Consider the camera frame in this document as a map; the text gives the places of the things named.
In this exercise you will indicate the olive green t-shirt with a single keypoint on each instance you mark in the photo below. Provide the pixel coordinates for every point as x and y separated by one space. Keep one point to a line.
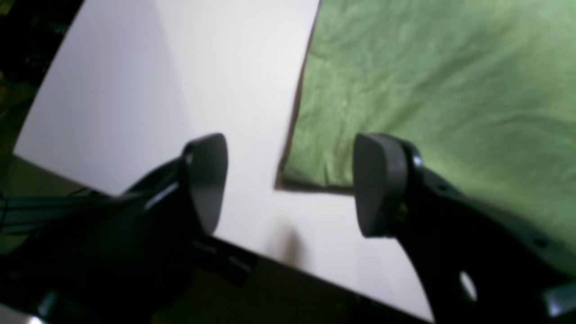
485 89

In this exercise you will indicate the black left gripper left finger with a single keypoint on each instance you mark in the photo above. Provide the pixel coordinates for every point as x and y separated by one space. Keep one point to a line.
113 260

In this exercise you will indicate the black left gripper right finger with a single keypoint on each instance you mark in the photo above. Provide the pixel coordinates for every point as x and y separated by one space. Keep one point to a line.
476 263

